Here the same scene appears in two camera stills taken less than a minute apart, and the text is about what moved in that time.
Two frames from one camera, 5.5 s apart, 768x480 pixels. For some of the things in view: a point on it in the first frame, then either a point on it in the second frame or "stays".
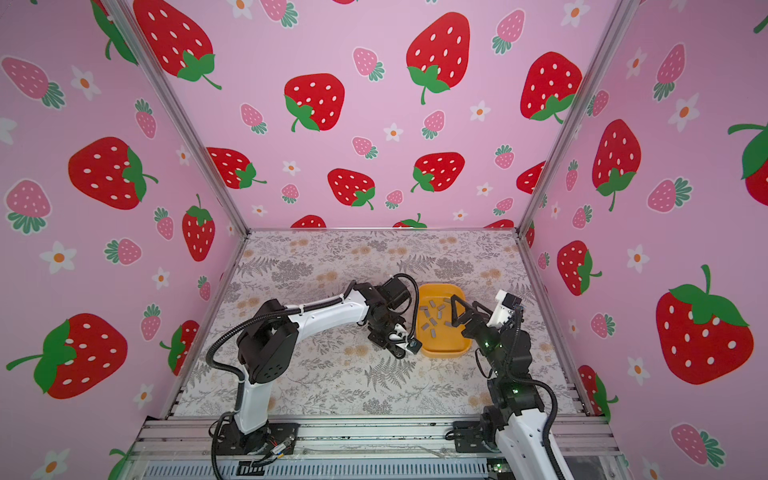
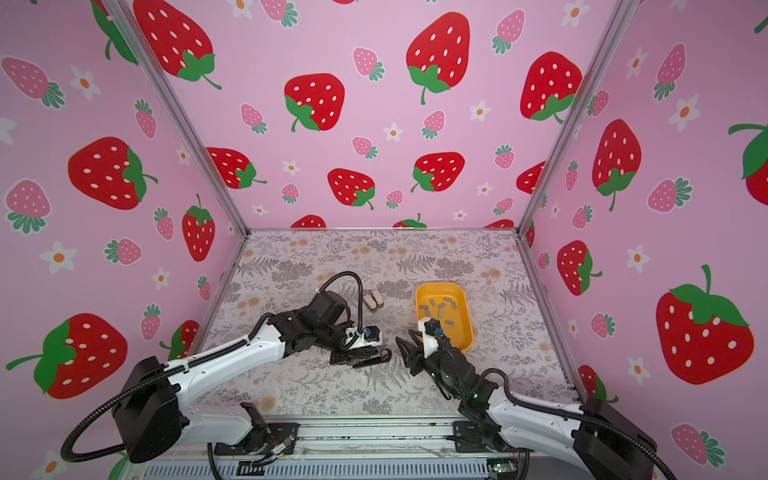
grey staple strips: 440,316 stays
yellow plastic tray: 435,331 stays
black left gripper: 382,339 → 342,357
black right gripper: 480,326 → 412,357
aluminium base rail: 359,448 stays
